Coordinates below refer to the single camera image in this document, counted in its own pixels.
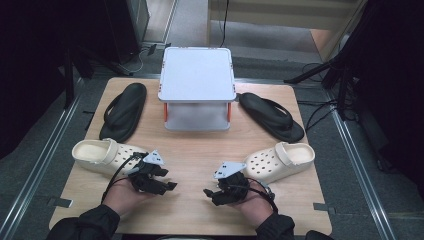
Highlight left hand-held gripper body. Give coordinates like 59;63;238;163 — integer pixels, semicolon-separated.
128;149;171;196

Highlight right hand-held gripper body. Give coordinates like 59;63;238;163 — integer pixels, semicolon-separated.
212;161;250;206

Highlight cream clog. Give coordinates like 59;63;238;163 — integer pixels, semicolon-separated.
71;138;151;178
242;141;316;185

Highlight black flip-flop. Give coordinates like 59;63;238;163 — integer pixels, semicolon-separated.
237;92;306;144
98;82;148;144

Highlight white shoe rack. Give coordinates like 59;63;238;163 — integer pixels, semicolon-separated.
157;46;238;132

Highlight person's right hand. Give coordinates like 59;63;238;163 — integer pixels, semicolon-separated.
229;186;276;230

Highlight person's left hand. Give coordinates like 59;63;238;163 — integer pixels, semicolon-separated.
101;178;149;218

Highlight grey tape strip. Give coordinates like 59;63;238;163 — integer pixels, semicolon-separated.
313;202;336;215
46;196;74;209

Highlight black tripod stand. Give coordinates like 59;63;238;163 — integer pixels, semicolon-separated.
283;49;361;118

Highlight black cabinet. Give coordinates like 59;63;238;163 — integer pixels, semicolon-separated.
103;0;151;65

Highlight black curtain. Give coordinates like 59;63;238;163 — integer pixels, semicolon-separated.
353;0;424;201
0;0;108;159

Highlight left hand-held gripper cable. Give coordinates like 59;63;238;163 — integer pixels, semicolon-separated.
100;151;149;204

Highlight metal floor rail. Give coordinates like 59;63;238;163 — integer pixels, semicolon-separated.
0;78;84;240
324;89;398;240

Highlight white floor cable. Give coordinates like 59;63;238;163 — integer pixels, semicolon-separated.
118;48;148;76

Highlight black floor cable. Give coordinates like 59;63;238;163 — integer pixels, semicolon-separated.
297;99;338;133

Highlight black stand post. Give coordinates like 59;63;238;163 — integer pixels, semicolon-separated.
63;46;76;110

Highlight black hanging cable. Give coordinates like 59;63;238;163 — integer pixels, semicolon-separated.
218;0;231;48

